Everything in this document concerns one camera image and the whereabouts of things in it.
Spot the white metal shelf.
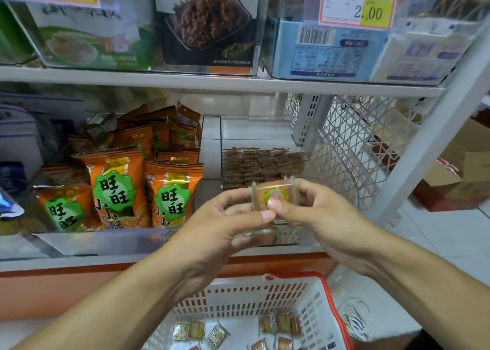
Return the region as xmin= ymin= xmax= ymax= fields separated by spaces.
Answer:
xmin=0 ymin=0 xmax=490 ymax=272

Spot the row of small snack packets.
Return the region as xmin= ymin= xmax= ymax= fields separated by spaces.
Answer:
xmin=222 ymin=147 xmax=307 ymax=246

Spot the person's right hand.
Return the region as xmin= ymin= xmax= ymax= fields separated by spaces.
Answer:
xmin=266 ymin=179 xmax=385 ymax=276

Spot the person's right shoe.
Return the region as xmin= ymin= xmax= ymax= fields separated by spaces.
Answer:
xmin=338 ymin=296 xmax=382 ymax=343

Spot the brown cardboard box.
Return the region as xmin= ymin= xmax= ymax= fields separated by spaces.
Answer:
xmin=413 ymin=116 xmax=490 ymax=211

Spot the group of orange snack bags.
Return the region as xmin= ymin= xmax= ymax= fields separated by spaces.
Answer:
xmin=32 ymin=102 xmax=205 ymax=232

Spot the clear plastic shelf front guard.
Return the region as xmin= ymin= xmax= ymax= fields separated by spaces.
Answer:
xmin=0 ymin=227 xmax=192 ymax=259

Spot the orange shelf base panel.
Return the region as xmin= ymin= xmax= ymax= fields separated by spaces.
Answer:
xmin=0 ymin=254 xmax=338 ymax=320

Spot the blue product box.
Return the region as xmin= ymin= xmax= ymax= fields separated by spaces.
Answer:
xmin=268 ymin=0 xmax=391 ymax=82

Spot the blue white snack bag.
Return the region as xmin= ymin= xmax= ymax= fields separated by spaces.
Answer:
xmin=0 ymin=187 xmax=26 ymax=219

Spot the dark green product bag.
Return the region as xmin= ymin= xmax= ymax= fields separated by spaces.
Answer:
xmin=0 ymin=1 xmax=39 ymax=65

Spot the pile of small snack packets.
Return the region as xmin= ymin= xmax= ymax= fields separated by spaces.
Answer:
xmin=170 ymin=309 xmax=305 ymax=350

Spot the person's left forearm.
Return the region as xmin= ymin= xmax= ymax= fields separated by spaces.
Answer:
xmin=11 ymin=258 xmax=188 ymax=350

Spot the white perforated side panel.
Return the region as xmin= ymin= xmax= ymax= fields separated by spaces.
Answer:
xmin=283 ymin=93 xmax=430 ymax=209

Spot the person's right forearm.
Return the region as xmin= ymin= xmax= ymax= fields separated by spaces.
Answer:
xmin=366 ymin=239 xmax=490 ymax=350

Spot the bundle of snack packets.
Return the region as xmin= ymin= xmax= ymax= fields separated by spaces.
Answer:
xmin=251 ymin=176 xmax=300 ymax=224

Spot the white basket with red rim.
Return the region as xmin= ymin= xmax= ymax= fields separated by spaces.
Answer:
xmin=141 ymin=273 xmax=355 ymax=350

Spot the green white product box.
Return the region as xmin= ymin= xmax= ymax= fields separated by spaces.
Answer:
xmin=11 ymin=0 xmax=158 ymax=71

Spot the person's left hand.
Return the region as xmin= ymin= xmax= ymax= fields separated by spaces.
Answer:
xmin=163 ymin=189 xmax=277 ymax=299

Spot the black product box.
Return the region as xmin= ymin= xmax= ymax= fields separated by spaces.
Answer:
xmin=152 ymin=0 xmax=265 ymax=75

